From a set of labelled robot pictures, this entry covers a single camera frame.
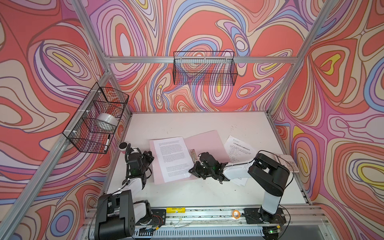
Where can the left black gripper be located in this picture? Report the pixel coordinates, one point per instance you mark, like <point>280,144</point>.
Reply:
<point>148,158</point>

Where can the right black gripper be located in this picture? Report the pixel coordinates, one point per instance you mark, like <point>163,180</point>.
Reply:
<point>194,170</point>

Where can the pink folder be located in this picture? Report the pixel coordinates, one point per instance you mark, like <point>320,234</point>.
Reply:
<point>206,142</point>

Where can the printed paper sheet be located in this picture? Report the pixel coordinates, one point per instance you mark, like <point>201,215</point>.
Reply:
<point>239,151</point>
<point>240,181</point>
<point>172,160</point>

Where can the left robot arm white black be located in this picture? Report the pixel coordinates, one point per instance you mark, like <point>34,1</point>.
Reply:
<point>117,213</point>

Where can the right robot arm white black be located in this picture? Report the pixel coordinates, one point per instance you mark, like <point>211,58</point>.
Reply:
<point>268,173</point>

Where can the metal folder clip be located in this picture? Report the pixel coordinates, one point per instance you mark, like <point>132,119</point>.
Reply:
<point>193,155</point>

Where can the pink cup with black lid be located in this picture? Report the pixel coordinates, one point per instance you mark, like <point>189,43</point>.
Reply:
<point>124,146</point>

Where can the black marker in basket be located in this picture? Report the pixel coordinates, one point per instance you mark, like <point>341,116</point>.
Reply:
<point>107,144</point>

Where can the white tape roll in basket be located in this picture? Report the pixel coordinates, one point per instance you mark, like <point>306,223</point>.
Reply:
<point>107,122</point>

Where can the yellow label block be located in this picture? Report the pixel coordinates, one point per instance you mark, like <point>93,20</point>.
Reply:
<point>172,210</point>

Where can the black wire basket left wall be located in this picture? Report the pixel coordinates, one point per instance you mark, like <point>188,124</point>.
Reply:
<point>95,123</point>

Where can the black wire basket wall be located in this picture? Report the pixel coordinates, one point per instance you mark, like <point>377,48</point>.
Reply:
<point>199,68</point>
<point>95,123</point>

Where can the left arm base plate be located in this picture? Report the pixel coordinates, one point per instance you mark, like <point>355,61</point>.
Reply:
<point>156,218</point>

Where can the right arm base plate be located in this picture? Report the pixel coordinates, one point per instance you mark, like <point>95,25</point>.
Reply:
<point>259,216</point>

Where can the black wire basket back wall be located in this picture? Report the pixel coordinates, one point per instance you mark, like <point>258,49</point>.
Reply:
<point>199,68</point>

